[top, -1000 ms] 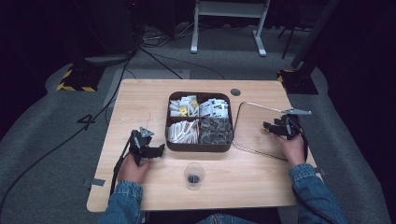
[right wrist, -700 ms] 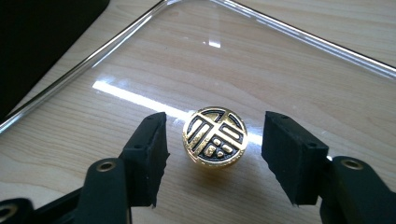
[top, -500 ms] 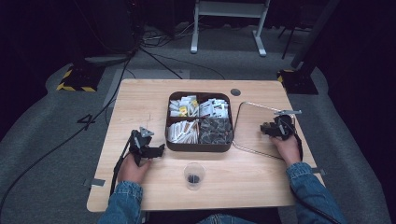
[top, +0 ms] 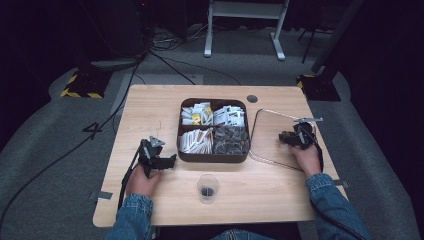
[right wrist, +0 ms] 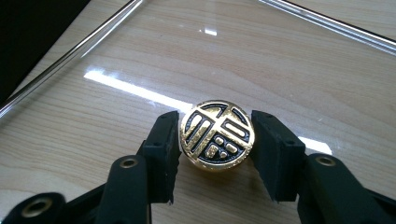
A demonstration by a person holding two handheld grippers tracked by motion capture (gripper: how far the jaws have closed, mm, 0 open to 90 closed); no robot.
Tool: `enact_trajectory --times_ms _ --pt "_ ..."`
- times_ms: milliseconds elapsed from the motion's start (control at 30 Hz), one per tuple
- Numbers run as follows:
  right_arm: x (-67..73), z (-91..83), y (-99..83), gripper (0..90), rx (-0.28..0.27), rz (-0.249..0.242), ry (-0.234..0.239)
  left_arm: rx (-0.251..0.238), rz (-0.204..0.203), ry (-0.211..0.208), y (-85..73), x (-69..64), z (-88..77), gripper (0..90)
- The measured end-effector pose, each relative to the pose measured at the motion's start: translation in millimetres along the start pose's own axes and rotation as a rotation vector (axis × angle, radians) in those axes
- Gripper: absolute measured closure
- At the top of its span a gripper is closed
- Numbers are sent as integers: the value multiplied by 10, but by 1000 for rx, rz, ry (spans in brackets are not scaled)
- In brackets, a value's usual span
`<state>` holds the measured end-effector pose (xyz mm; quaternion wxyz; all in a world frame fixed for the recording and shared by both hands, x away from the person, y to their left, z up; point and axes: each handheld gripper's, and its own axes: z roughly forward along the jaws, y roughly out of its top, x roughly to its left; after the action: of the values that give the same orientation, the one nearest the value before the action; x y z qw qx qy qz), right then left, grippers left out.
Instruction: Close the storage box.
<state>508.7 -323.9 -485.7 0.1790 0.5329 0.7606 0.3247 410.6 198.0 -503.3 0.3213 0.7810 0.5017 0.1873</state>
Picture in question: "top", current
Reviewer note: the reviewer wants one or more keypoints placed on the pile of white stick packets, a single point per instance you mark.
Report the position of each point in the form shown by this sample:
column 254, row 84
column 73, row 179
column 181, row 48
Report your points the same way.
column 196, row 140

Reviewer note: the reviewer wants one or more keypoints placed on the brown compartment box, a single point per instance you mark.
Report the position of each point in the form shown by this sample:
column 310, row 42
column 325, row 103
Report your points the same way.
column 213, row 157

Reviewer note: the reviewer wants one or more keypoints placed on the grey tape piece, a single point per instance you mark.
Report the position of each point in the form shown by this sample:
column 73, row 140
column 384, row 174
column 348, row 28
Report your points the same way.
column 101, row 195
column 340, row 182

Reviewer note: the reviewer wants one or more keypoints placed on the person's left hand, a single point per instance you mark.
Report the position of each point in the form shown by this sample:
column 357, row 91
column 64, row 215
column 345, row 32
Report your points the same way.
column 141, row 184

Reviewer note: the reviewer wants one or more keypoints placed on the pile of white yellow packets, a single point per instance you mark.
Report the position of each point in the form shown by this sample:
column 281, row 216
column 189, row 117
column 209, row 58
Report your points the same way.
column 196, row 115

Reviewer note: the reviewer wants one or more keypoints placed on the grey round table grommet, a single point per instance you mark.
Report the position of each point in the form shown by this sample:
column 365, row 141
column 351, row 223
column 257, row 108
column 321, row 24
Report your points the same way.
column 252, row 98

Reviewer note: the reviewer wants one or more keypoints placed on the pile of dark tea bags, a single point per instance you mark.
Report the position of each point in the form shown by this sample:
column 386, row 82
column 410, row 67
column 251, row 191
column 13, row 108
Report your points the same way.
column 230, row 140

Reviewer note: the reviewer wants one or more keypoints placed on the clear box lid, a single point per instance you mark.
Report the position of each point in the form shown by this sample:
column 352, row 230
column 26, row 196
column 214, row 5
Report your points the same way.
column 270, row 140

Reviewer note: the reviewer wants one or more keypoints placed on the person's right hand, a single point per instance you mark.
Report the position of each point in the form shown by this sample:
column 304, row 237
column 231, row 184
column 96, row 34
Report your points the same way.
column 308, row 161

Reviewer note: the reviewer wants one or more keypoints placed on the grey slanted pole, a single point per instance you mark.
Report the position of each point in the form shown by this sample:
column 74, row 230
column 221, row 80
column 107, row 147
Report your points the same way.
column 336, row 33

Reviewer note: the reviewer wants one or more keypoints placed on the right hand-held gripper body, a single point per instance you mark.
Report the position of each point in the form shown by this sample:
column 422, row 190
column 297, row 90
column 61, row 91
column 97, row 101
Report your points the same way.
column 305, row 133

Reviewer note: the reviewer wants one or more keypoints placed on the person's legs in jeans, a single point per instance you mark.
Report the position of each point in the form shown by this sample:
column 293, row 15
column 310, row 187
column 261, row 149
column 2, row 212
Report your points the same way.
column 241, row 235

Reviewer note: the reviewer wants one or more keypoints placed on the white metal stand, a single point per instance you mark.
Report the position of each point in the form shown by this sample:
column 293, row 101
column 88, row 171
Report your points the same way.
column 245, row 10

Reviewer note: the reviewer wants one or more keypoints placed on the clear plastic cup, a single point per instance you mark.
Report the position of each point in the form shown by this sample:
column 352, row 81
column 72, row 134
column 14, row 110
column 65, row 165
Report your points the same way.
column 208, row 188

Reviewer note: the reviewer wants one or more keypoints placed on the pile of white red packets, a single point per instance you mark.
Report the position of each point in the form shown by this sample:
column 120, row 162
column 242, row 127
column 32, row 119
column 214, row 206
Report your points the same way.
column 230, row 116

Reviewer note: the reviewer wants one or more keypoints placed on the dark tea bag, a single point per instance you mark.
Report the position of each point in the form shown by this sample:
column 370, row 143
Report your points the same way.
column 207, row 191

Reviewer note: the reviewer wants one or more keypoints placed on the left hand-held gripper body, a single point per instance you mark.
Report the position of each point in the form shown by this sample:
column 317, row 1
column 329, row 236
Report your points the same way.
column 150, row 156

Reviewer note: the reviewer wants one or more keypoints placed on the black yellow striped base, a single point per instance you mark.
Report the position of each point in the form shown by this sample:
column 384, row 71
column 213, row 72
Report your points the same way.
column 85, row 85
column 316, row 87

